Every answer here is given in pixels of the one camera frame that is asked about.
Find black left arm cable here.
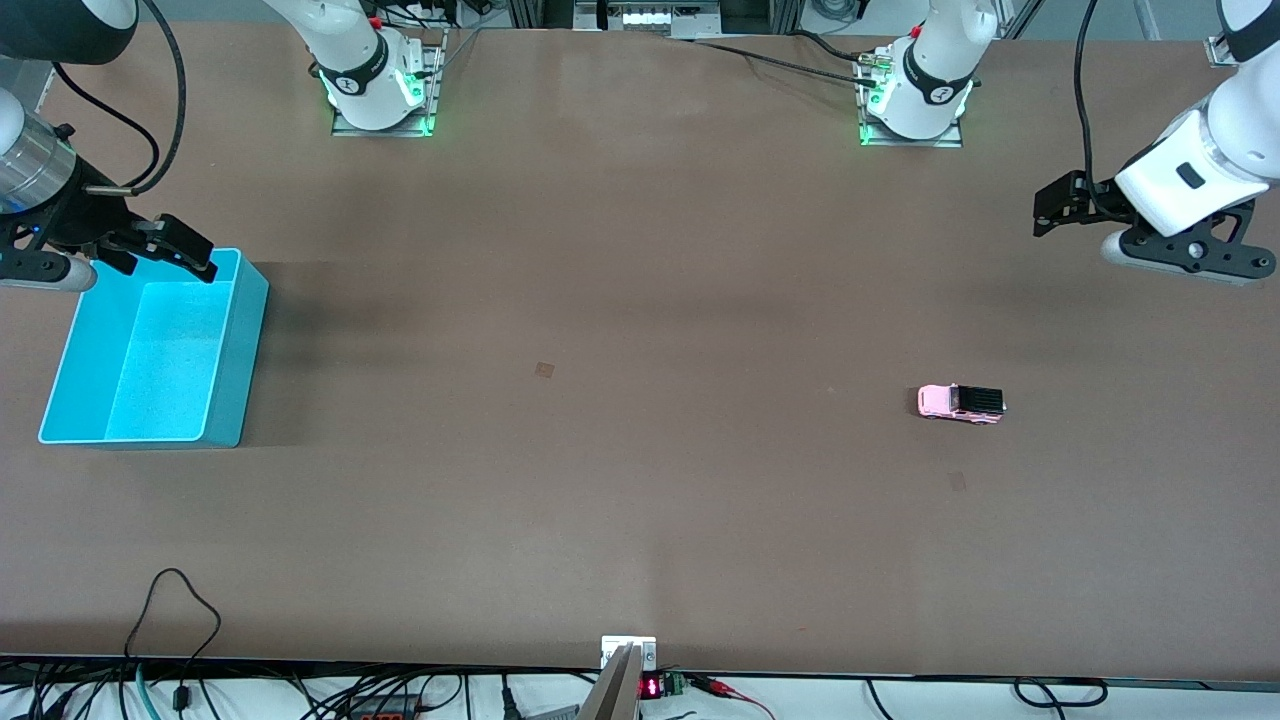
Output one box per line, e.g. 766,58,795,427
1072,0,1106,196

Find black table cable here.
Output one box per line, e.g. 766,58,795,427
668,36,881,89
790,30,886,66

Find black looping cable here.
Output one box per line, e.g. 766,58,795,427
123,567,223,713

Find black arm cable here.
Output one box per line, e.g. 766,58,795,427
128,0,190,197
1072,0,1106,196
52,63,161,193

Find red clip wires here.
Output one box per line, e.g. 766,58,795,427
688,674,777,720

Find white mounting plate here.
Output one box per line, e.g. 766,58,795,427
601,635,658,671

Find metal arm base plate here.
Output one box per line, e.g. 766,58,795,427
332,28,443,138
858,58,965,149

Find black coiled cable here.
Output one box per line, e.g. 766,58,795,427
1013,677,1109,710

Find pink jeep toy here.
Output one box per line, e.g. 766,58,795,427
917,383,1007,426

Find cyan plastic bin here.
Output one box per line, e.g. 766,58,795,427
38,247,271,449

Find grey camera mount bar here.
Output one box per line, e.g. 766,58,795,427
578,643,641,720

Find lit electronics box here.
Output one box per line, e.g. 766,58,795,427
574,0,723,41

